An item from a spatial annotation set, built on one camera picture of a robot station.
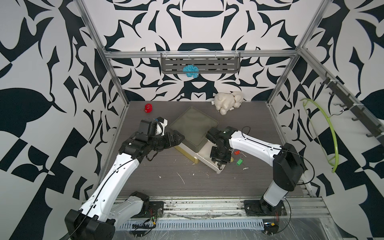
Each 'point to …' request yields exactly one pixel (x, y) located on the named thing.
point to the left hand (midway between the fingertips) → (177, 137)
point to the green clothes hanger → (335, 168)
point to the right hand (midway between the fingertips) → (213, 160)
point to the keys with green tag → (239, 162)
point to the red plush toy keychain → (148, 108)
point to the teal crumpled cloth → (191, 70)
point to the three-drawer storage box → (194, 125)
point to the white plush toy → (223, 101)
